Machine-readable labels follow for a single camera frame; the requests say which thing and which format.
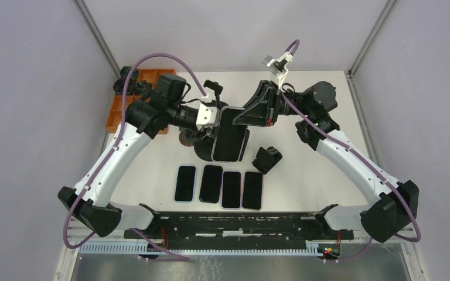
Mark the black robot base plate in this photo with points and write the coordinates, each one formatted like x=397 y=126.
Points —
x=242 y=232

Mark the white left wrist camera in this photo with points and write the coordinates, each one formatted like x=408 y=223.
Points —
x=208 y=115

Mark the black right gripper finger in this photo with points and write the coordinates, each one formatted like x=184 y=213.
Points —
x=264 y=95
x=254 y=115

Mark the wooden compartment tray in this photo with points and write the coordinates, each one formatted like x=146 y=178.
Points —
x=150 y=75

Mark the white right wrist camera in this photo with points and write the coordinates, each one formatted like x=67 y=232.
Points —
x=278 y=67

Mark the light blue cased phone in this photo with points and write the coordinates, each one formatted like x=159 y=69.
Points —
x=185 y=184

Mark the black round base phone stand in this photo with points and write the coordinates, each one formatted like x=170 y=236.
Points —
x=213 y=99

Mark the black cased phone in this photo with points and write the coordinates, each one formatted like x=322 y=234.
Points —
x=211 y=184

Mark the lilac cased phone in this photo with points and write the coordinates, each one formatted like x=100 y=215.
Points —
x=231 y=190

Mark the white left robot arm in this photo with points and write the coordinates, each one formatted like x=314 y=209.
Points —
x=89 y=201

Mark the clear cased phone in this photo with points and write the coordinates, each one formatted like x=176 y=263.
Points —
x=252 y=191
x=226 y=128

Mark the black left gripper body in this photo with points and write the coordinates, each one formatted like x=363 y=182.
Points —
x=201 y=134

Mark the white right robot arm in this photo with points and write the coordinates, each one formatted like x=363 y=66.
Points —
x=391 y=208

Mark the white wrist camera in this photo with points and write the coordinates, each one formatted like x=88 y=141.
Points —
x=208 y=115
x=278 y=67

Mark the wood base phone stand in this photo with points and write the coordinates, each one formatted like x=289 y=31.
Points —
x=187 y=138

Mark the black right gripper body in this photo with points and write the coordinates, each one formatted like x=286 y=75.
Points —
x=274 y=110

